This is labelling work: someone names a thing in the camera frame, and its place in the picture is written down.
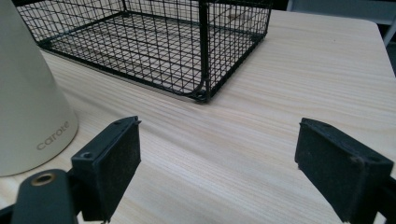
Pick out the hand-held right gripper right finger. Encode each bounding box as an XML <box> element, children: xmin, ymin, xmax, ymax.
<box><xmin>294</xmin><ymin>117</ymin><xmax>395</xmax><ymax>224</ymax></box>

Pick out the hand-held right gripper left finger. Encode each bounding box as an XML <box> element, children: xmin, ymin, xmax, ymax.
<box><xmin>70</xmin><ymin>116</ymin><xmax>142</xmax><ymax>223</ymax></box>

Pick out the cream conical kettle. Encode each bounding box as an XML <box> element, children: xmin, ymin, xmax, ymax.
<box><xmin>0</xmin><ymin>0</ymin><xmax>79</xmax><ymax>177</ymax></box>

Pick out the black wire mesh basket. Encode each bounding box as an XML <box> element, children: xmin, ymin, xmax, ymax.
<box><xmin>11</xmin><ymin>0</ymin><xmax>275</xmax><ymax>104</ymax></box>

